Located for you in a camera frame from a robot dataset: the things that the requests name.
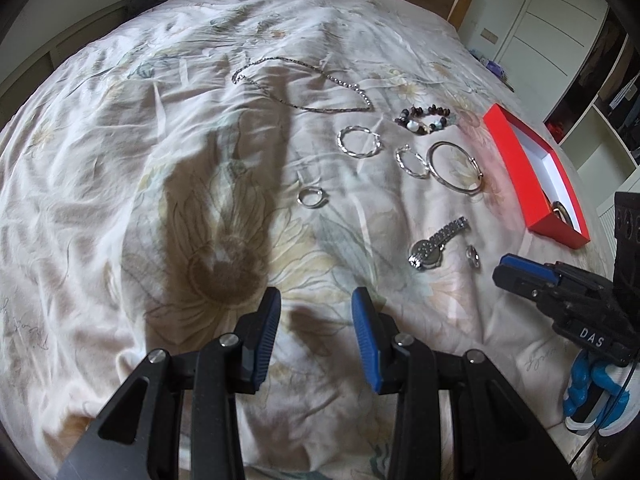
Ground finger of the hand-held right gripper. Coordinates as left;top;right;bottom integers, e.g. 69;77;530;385
492;265;568;313
501;254;608;293

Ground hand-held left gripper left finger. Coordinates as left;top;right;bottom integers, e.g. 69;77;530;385
55;287;283;480

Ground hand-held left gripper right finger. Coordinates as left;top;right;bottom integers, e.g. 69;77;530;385
351;287;576;480

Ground silver wristwatch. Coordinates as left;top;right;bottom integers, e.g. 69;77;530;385
407;216;471;272

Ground small silver hoop earring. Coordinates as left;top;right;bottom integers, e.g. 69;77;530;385
298;187;328;209

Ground red jewelry box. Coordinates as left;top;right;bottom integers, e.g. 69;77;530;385
482;103;592;250

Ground silver bangle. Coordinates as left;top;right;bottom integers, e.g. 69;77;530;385
427;141;486;194

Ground twisted silver hoop earring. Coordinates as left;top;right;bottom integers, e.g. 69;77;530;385
395;144;432;180
336;127;385;159

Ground beaded bracelet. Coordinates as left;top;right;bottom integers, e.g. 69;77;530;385
394;105;458;137

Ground silver chain necklace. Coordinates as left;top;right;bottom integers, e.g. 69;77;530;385
231;56;374;114

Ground person's right hand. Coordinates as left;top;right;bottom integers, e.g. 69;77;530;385
562;349;635;435

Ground amber bangle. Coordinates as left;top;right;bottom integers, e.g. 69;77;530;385
550;201;577;224

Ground open wardrobe shelves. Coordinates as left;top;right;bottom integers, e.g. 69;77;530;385
545;10;640;201

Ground floral bedspread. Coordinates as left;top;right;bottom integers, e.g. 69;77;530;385
0;0;621;480

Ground hanging clothes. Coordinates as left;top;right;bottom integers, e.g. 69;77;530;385
580;10;640;121

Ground white wardrobe doors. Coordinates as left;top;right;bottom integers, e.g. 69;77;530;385
495;0;610;111

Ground black cable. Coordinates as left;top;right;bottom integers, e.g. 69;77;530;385
570;425;603;467

